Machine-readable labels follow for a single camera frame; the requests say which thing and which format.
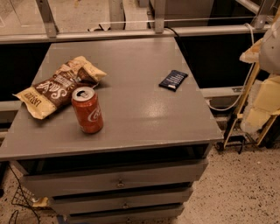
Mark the black wire basket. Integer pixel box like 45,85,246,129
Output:
8,165,41,224

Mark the brown and cream chip bag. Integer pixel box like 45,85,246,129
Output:
15,56,107,120

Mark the grey drawer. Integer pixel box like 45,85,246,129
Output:
67,204,184,224
21,158,208,197
52,187,193,214

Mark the top grey drawer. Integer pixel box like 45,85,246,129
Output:
21,158,208,197

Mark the middle grey drawer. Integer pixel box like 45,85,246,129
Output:
52,187,193,214

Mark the white cable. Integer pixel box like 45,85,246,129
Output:
206,23,256,112

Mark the black cable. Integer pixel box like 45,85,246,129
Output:
164,26,193,74

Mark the dark blue rxbar wrapper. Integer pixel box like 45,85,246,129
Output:
158,70,188,92

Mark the bottom grey drawer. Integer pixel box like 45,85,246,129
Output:
67,204,184,224

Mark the metal railing frame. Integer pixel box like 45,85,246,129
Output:
0,0,279,44

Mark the grey drawer cabinet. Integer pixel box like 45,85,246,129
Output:
0,37,225,224

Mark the red soda can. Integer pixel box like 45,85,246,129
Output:
72,87,103,134

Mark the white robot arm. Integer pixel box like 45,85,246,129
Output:
259,17,280,74

